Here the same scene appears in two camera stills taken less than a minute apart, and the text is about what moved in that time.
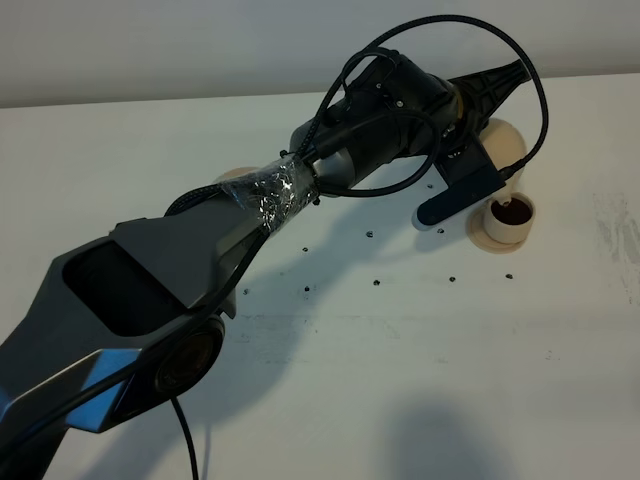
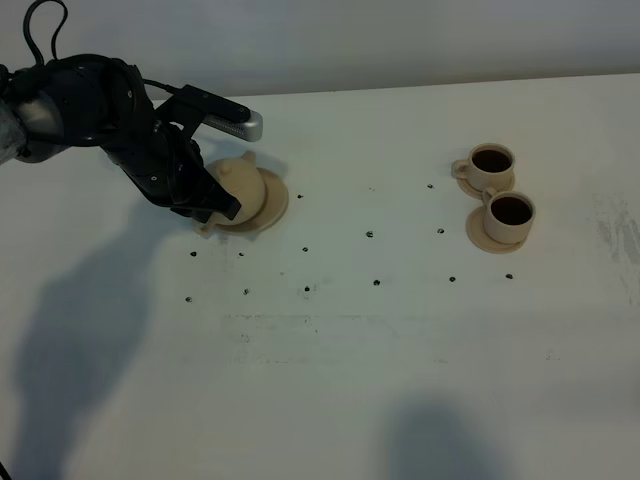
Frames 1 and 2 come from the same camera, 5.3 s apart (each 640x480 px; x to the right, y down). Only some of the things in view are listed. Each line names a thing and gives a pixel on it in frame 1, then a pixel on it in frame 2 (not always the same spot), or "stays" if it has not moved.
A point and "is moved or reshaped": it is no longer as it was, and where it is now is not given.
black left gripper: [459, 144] → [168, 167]
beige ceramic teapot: [505, 144] is moved or reshaped
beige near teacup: [509, 224] stays
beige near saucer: [475, 223] stays
